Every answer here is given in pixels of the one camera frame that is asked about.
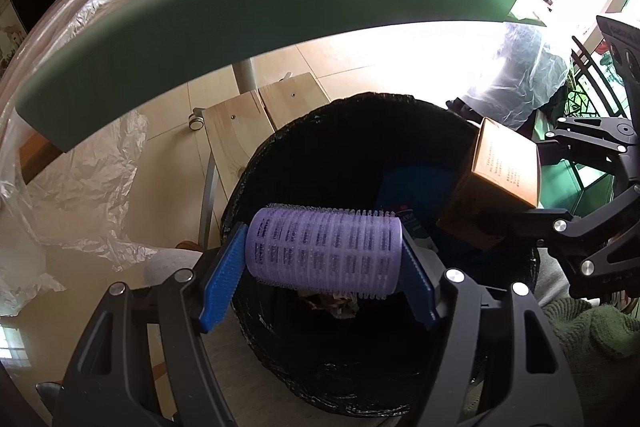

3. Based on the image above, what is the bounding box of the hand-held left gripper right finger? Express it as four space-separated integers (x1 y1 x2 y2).
400 230 586 427

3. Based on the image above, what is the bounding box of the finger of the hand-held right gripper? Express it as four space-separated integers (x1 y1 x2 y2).
537 117 640 185
492 184 640 299

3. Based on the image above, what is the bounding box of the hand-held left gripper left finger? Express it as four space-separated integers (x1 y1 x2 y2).
52 223 249 427

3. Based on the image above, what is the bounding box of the brown cardboard box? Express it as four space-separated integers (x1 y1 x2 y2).
436 117 543 252

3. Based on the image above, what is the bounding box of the purple hair roller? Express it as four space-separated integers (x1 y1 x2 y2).
245 203 403 300

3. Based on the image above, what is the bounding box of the black trash bin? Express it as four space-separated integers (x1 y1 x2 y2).
217 92 543 418

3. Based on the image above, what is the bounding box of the black metal chair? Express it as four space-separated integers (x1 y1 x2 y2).
571 36 628 118

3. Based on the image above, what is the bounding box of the crumpled paper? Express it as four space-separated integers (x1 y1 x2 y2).
297 289 362 321

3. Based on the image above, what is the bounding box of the clear plastic bag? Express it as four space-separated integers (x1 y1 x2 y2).
460 24 572 128

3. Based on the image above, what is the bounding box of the green knit cloth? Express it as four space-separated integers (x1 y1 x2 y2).
542 297 640 427

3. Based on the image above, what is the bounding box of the wooden stool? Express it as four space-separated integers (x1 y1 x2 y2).
200 72 332 253

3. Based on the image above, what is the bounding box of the clear plastic sheet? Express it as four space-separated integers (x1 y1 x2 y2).
0 0 351 318

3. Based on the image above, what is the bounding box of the white table leg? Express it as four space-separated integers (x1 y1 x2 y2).
234 58 257 96

